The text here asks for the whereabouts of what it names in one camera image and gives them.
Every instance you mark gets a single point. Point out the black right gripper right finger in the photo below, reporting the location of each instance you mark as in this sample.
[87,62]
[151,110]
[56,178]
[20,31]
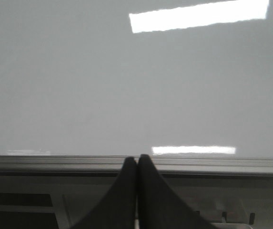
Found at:
[159,207]

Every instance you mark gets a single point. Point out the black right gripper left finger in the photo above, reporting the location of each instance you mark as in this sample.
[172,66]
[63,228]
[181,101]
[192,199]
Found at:
[116,210]

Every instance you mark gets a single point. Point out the white whiteboard with grey frame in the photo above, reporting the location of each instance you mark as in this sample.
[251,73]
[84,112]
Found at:
[86,83]

